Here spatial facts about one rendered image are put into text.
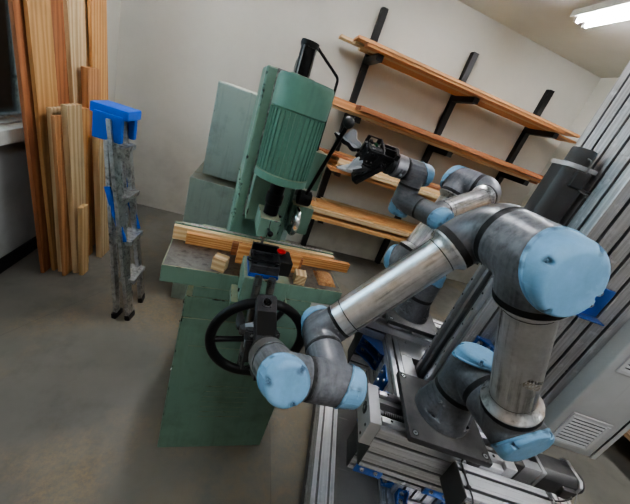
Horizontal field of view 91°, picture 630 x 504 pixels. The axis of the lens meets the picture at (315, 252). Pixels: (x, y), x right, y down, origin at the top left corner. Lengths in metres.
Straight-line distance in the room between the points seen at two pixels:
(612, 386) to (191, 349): 1.29
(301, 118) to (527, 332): 0.74
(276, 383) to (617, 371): 0.97
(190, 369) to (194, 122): 2.57
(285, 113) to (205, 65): 2.43
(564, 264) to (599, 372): 0.72
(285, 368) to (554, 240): 0.42
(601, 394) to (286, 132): 1.18
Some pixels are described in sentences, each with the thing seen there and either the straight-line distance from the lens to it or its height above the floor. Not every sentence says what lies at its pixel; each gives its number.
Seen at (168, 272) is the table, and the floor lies 0.88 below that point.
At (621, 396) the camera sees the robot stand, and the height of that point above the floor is 1.01.
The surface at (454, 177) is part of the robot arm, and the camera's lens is 1.42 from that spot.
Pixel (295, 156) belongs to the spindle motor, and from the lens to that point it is 0.97.
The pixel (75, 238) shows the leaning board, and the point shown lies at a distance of 2.45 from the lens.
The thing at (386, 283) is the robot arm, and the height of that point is 1.19.
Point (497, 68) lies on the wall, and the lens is 4.06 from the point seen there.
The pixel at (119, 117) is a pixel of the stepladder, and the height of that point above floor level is 1.13.
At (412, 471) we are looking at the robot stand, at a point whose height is 0.64.
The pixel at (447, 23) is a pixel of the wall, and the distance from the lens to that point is 3.78.
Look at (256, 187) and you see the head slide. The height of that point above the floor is 1.13.
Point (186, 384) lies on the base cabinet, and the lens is 1.35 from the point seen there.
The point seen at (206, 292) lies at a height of 0.82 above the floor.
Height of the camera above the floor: 1.44
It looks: 24 degrees down
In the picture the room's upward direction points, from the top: 20 degrees clockwise
